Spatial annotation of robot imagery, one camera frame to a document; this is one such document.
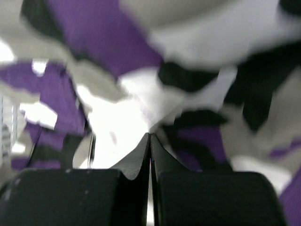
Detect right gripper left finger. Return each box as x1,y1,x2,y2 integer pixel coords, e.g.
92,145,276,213
0,134,150,226

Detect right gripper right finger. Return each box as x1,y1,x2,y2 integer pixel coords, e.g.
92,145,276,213
150,135,287,226

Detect purple camouflage trousers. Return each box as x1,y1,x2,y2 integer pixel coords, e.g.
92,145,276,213
0,0,301,226

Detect white plastic basket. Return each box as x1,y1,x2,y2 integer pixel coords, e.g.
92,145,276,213
0,94,20,161

